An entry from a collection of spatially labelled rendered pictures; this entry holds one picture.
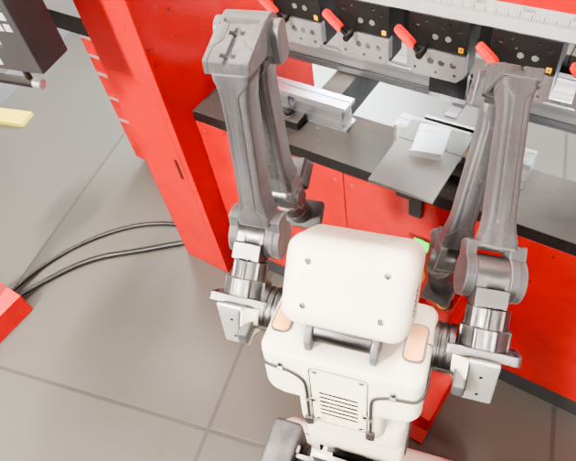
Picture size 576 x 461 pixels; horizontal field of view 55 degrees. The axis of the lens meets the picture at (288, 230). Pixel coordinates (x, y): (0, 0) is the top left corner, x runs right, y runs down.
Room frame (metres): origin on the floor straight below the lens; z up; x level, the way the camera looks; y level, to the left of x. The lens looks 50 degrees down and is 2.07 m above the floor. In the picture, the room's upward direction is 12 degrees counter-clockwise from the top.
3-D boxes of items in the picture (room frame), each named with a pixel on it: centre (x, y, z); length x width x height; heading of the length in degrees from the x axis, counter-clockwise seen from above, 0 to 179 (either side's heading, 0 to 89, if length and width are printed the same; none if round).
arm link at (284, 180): (0.80, -0.01, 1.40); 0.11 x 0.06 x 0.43; 62
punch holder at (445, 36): (1.16, -0.47, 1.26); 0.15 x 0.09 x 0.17; 48
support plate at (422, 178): (1.03, -0.39, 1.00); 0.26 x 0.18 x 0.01; 138
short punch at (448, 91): (1.14, -0.49, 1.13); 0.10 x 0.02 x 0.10; 48
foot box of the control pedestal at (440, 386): (0.77, -0.32, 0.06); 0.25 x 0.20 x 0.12; 135
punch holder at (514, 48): (1.02, -0.61, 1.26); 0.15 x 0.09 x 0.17; 48
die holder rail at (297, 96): (1.51, -0.08, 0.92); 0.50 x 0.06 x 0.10; 48
